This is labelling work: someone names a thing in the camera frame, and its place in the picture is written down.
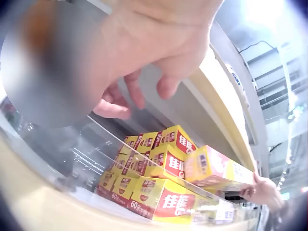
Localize person's right hand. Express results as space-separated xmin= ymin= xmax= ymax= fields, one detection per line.
xmin=239 ymin=173 xmax=287 ymax=212

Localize person's left hand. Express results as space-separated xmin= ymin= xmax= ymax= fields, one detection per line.
xmin=92 ymin=0 xmax=225 ymax=120

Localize person's left thumb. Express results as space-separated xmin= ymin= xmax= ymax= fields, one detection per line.
xmin=156 ymin=74 xmax=181 ymax=100

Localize person's left fingers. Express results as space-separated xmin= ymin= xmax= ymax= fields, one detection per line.
xmin=92 ymin=84 xmax=132 ymax=120

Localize person's right fingers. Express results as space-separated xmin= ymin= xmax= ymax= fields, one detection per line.
xmin=239 ymin=187 xmax=257 ymax=202

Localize person's left index finger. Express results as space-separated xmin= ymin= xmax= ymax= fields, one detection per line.
xmin=123 ymin=69 xmax=145 ymax=109

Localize person's right thumb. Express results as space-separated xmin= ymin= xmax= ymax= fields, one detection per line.
xmin=254 ymin=173 xmax=265 ymax=187

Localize yellow and pink carton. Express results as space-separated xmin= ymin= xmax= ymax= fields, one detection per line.
xmin=184 ymin=145 xmax=258 ymax=193

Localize full shop shelf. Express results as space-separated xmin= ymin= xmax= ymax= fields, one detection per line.
xmin=0 ymin=0 xmax=270 ymax=231

